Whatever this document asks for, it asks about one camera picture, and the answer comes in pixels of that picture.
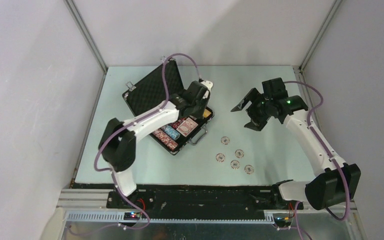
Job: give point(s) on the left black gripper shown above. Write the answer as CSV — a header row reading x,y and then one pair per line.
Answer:
x,y
199,114

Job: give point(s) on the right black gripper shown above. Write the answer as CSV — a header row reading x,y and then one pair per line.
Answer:
x,y
257,123

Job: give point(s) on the light blue chip stack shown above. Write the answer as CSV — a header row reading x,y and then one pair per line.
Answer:
x,y
171,132

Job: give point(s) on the black poker set case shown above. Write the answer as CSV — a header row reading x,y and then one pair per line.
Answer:
x,y
149,92

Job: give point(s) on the white red chip stack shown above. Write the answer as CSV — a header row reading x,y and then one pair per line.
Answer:
x,y
238,154

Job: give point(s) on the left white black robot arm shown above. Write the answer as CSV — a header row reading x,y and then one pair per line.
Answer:
x,y
119,141

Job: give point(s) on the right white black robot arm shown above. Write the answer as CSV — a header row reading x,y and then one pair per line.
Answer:
x,y
335,180

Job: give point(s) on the yellow poker chip stack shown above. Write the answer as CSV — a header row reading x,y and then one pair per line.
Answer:
x,y
206,113

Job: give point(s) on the red playing card deck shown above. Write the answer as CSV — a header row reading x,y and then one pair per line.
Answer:
x,y
186,127

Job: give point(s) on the red dice in case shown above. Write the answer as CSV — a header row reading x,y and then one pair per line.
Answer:
x,y
177,123

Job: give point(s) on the red white chip row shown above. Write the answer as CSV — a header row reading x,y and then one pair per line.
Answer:
x,y
165,139

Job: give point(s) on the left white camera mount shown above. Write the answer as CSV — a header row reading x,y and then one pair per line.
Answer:
x,y
209,85

